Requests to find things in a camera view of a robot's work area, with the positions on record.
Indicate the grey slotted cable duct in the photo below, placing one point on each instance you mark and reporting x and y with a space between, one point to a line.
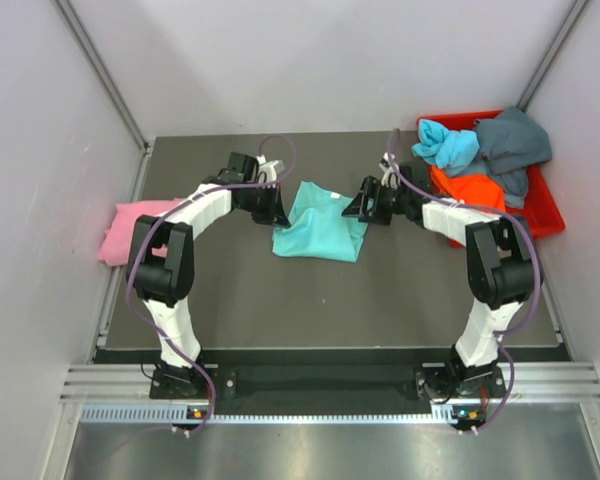
182 414

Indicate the pink folded t shirt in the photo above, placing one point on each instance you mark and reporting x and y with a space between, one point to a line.
114 251

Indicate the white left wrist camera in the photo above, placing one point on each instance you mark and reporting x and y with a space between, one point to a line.
268 170

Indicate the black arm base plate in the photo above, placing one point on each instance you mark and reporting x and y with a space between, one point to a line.
223 383

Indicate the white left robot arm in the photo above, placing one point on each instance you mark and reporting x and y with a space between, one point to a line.
161 267

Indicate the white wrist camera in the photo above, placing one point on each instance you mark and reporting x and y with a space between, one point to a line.
268 170
389 178

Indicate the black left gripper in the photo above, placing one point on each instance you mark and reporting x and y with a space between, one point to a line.
274 213

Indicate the orange t shirt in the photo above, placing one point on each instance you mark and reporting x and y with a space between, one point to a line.
476 189

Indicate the aluminium frame rail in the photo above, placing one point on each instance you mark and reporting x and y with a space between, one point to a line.
527 382

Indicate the teal t shirt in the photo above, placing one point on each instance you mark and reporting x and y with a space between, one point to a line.
318 228

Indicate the grey blue t shirt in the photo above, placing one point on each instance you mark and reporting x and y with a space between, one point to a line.
508 145

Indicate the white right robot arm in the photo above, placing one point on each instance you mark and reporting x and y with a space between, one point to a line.
503 269

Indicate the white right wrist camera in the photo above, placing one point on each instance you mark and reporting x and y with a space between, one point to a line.
389 178

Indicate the light blue t shirt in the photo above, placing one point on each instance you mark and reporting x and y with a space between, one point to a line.
449 150

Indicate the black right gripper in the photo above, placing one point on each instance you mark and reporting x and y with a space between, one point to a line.
370 188

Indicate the red plastic bin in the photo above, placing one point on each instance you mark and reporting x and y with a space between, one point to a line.
540 208

